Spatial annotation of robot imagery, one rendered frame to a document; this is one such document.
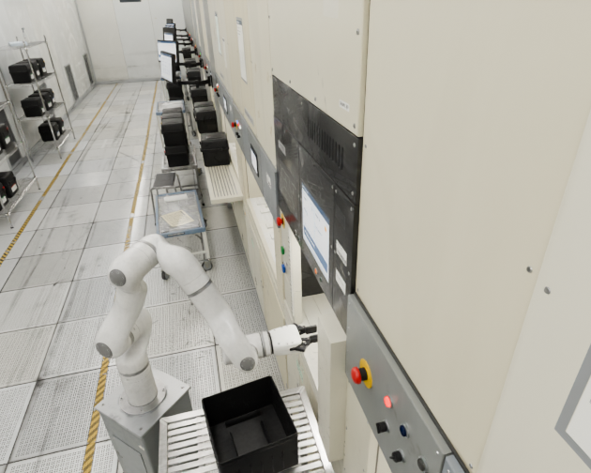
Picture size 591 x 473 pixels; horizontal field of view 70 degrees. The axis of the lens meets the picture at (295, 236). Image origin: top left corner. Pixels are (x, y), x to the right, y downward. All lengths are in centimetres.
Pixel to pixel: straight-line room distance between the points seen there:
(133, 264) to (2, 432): 206
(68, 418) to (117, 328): 156
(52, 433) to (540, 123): 297
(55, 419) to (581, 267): 300
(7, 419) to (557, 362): 313
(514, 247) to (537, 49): 21
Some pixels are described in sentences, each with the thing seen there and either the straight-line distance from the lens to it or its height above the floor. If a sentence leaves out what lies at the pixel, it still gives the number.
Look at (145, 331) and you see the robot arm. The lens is 177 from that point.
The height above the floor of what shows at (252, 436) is 77.
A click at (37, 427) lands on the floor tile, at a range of 318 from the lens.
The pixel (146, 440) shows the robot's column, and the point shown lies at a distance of 193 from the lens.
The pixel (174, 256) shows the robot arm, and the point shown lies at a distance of 132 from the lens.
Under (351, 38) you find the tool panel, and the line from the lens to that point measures 90.
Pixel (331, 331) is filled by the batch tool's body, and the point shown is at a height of 140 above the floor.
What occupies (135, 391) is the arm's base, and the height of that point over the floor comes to 86.
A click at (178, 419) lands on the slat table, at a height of 76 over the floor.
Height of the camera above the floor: 221
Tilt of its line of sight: 30 degrees down
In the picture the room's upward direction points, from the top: 2 degrees counter-clockwise
